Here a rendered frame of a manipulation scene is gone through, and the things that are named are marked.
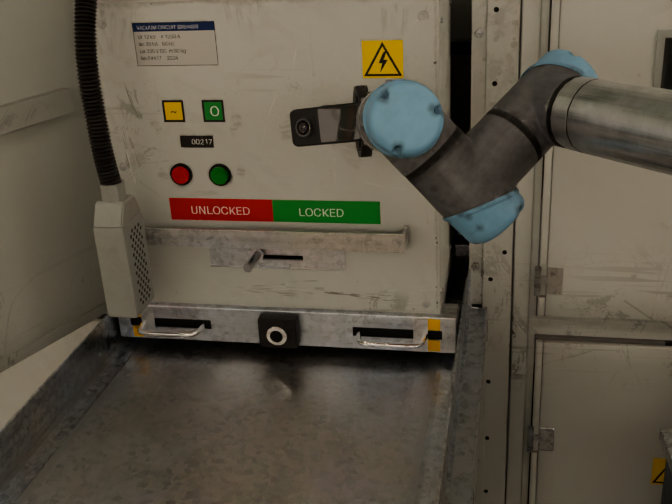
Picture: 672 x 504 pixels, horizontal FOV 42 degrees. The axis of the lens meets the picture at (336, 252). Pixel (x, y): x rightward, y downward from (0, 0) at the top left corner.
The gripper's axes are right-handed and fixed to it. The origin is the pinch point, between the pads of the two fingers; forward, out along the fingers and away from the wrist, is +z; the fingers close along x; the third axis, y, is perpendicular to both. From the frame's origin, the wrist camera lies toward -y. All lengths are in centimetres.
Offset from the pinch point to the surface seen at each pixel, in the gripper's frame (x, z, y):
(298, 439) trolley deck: -41.3, -8.5, -11.2
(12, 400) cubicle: -50, 52, -68
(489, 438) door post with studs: -59, 30, 23
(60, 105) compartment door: 6, 24, -45
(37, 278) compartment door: -22, 25, -52
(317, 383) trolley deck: -37.7, 4.5, -7.9
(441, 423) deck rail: -40.9, -8.4, 8.1
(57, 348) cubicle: -39, 45, -56
